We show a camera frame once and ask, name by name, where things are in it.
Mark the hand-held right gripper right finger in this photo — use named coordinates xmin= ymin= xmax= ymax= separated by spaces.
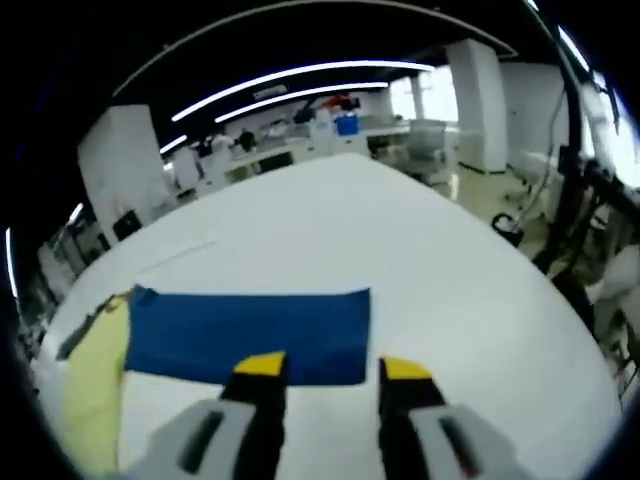
xmin=377 ymin=355 xmax=504 ymax=480

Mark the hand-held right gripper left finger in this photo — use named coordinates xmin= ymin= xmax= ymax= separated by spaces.
xmin=142 ymin=350 xmax=289 ymax=480

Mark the yellow blue black garment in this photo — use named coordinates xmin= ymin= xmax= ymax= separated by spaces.
xmin=54 ymin=283 xmax=374 ymax=479

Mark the black cabinet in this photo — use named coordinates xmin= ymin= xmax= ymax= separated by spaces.
xmin=112 ymin=210 xmax=143 ymax=241

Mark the white lab workbench row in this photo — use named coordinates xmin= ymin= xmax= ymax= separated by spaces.
xmin=167 ymin=112 xmax=406 ymax=196

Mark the white square pillar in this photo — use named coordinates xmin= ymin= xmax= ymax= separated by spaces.
xmin=446 ymin=38 xmax=507 ymax=175
xmin=77 ymin=105 xmax=169 ymax=241

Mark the black metal rig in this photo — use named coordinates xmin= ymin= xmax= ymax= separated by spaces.
xmin=532 ymin=142 xmax=640 ymax=361

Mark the long ceiling strip light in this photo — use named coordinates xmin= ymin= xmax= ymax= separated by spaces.
xmin=172 ymin=60 xmax=436 ymax=123
xmin=214 ymin=82 xmax=390 ymax=124

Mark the curved ceiling strip light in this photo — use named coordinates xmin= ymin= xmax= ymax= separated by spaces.
xmin=554 ymin=24 xmax=592 ymax=74

